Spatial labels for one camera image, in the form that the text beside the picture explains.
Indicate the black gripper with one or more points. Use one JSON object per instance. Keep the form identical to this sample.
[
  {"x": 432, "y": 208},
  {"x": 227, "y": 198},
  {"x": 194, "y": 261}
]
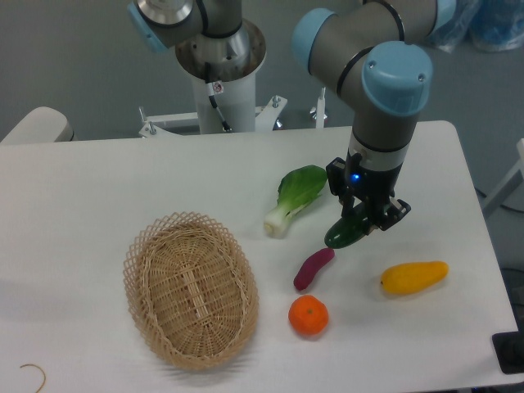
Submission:
[{"x": 352, "y": 183}]

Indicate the dark green cucumber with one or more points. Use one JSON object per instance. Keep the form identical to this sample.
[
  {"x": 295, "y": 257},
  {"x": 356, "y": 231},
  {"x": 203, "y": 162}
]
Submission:
[{"x": 348, "y": 229}]

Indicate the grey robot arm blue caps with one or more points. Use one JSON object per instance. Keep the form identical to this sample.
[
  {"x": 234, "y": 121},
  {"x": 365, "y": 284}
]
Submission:
[{"x": 370, "y": 59}]

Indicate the oval wicker basket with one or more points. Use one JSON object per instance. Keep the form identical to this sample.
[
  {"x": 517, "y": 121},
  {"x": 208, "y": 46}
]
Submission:
[{"x": 190, "y": 290}]

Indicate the green bok choy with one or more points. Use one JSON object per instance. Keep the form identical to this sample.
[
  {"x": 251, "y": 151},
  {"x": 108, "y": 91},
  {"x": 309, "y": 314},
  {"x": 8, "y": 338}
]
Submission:
[{"x": 297, "y": 190}]

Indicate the yellow mango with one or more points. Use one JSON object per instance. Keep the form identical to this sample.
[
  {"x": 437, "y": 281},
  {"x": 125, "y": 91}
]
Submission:
[{"x": 413, "y": 277}]

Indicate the purple sweet potato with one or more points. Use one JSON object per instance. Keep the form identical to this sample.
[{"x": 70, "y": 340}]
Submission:
[{"x": 311, "y": 266}]

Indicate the orange tangerine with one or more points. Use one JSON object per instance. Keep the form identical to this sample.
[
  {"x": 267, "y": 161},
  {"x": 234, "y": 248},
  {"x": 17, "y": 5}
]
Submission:
[{"x": 308, "y": 316}]

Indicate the black device at table edge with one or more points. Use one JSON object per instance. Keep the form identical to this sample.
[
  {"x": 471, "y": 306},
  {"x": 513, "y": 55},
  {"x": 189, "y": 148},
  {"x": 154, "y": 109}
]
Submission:
[{"x": 509, "y": 351}]

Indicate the blue plastic bags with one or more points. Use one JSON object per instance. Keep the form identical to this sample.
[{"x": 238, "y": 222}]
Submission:
[{"x": 492, "y": 26}]

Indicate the white chair armrest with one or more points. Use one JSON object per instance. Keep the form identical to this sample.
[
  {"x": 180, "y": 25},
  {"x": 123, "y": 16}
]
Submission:
[{"x": 41, "y": 125}]

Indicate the white frame at right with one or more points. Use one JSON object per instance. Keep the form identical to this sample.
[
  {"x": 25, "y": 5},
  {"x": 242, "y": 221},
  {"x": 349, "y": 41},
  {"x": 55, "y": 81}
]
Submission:
[{"x": 505, "y": 186}]

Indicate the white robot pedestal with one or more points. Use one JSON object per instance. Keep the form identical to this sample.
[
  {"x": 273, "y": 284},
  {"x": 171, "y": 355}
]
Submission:
[{"x": 222, "y": 72}]

